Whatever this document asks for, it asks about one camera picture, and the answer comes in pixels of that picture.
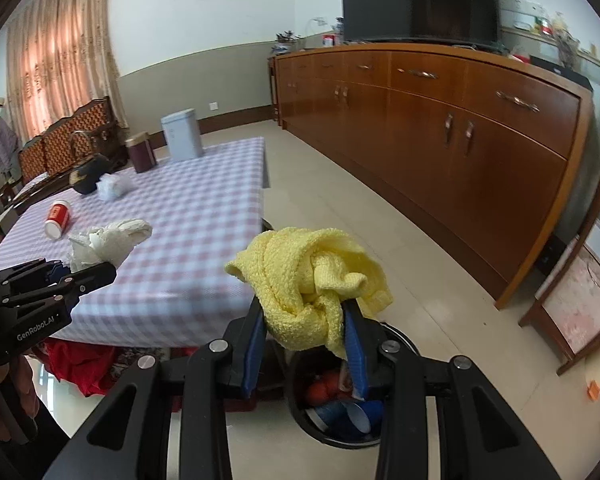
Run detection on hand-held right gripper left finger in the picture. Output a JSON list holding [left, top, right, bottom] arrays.
[[40, 294, 268, 480]]

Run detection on wooden sideboard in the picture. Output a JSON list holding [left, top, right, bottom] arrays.
[[267, 42, 595, 310]]

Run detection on black box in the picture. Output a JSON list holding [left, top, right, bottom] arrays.
[[530, 54, 593, 91]]

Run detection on pale blue tin canister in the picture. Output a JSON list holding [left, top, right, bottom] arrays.
[[160, 109, 204, 162]]

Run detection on person's left hand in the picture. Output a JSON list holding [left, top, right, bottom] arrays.
[[0, 355, 39, 443]]

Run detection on white tissue pack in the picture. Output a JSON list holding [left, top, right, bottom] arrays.
[[95, 173, 132, 201]]

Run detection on small potted plant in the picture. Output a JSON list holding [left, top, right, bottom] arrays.
[[275, 30, 301, 54]]

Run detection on maroon canister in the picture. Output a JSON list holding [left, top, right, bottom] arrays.
[[125, 131, 157, 174]]

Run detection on blue plastic bowl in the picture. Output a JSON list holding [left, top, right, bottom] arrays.
[[314, 400, 372, 437]]

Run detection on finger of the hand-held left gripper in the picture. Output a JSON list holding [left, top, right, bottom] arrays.
[[2, 261, 118, 312], [0, 257, 72, 295]]

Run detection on wooden bench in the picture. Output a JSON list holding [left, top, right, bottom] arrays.
[[0, 96, 128, 211]]

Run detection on black television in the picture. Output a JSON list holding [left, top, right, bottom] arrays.
[[341, 0, 501, 45]]

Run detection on red mesh ball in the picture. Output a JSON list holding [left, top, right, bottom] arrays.
[[304, 369, 342, 405]]

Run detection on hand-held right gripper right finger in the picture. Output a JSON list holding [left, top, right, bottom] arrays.
[[341, 300, 565, 480]]

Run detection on peach curtain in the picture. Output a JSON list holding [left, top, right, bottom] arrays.
[[5, 0, 131, 143]]

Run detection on black teapot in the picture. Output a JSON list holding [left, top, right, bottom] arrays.
[[69, 130, 112, 196]]

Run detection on white plastic bag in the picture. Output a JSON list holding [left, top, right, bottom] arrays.
[[68, 218, 153, 271]]

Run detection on wooden chair with floral cushion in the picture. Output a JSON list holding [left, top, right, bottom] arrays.
[[519, 130, 600, 376]]

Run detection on black trash bin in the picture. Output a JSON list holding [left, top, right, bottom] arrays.
[[286, 322, 423, 448]]

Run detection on red cloth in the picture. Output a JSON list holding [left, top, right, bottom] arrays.
[[45, 337, 117, 396]]

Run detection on yellow knitted cloth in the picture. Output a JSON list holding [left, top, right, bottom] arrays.
[[224, 226, 394, 361]]

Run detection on table with checkered cloth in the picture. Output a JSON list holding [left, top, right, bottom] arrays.
[[0, 137, 272, 351]]

